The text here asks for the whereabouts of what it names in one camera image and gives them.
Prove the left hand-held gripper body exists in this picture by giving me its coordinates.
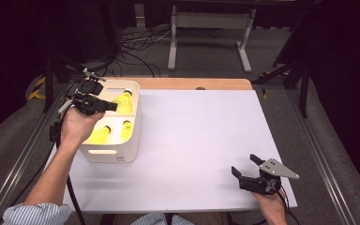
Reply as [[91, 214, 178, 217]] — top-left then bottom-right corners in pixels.
[[57, 67, 109, 117]]

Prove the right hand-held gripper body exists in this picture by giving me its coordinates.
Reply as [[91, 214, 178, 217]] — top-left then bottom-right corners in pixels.
[[238, 157, 301, 197]]

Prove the yellow shuttlecock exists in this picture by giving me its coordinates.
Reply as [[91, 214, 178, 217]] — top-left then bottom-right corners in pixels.
[[111, 88, 134, 115], [88, 125, 112, 145], [120, 120, 134, 142]]

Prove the white plastic bin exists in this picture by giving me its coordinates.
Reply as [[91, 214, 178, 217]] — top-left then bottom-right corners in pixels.
[[79, 79, 143, 164]]

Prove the person's right hand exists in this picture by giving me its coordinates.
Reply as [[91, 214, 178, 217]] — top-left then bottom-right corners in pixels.
[[251, 190, 288, 225]]

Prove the person's left hand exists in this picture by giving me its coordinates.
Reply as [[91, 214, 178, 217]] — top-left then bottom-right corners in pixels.
[[60, 106, 106, 148]]

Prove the black tripod stand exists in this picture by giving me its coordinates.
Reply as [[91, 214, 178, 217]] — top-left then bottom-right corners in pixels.
[[41, 54, 92, 113]]

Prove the white table board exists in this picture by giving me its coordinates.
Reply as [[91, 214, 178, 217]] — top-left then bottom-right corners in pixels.
[[27, 88, 298, 214]]

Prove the yellow black floor tape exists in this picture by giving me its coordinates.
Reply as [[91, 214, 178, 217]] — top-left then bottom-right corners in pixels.
[[27, 76, 71, 101]]

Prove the black metal stand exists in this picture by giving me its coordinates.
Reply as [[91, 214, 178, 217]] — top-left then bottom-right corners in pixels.
[[252, 59, 310, 119]]

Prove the person's striped shirt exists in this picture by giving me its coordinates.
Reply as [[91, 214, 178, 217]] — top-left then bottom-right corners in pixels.
[[2, 202, 195, 225]]

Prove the white metal stand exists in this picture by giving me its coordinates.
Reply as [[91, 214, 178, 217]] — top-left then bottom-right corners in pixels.
[[167, 5, 257, 74]]

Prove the right hand-held gripper cable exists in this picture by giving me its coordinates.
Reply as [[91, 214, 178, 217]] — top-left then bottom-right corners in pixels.
[[276, 187, 302, 225]]

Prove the aluminium rail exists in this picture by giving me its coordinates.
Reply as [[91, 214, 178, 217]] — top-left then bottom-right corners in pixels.
[[285, 88, 357, 225], [0, 82, 71, 225]]

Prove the bundle of floor cables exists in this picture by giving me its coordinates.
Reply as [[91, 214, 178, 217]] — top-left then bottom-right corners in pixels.
[[118, 26, 173, 78]]

